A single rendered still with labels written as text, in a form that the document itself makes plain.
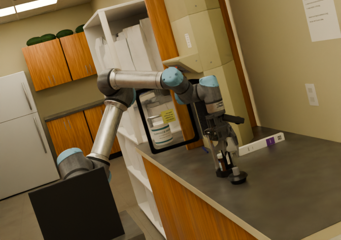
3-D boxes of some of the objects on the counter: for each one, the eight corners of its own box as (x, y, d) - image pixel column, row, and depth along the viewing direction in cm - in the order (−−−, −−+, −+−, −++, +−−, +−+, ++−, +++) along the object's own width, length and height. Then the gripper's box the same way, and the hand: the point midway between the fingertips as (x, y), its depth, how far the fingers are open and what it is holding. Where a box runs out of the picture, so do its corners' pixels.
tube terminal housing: (240, 133, 272) (208, 12, 260) (266, 140, 241) (231, 3, 229) (204, 146, 265) (169, 23, 254) (226, 155, 235) (188, 14, 223)
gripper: (198, 115, 188) (210, 161, 191) (217, 115, 176) (231, 163, 179) (212, 109, 192) (225, 153, 195) (233, 108, 180) (246, 156, 183)
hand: (232, 153), depth 188 cm, fingers open, 8 cm apart
